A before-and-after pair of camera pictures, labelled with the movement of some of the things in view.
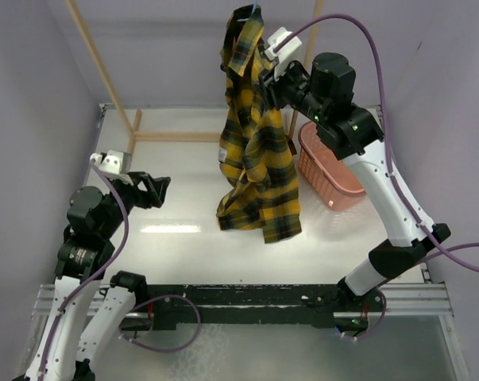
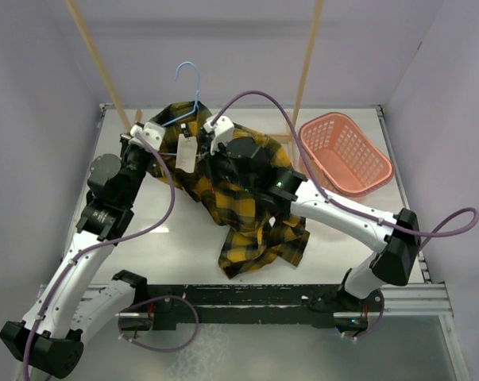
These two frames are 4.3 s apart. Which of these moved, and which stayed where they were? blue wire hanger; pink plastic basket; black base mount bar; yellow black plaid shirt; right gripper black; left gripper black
Moved: right gripper black; left gripper black; blue wire hanger; yellow black plaid shirt
Stayed: pink plastic basket; black base mount bar
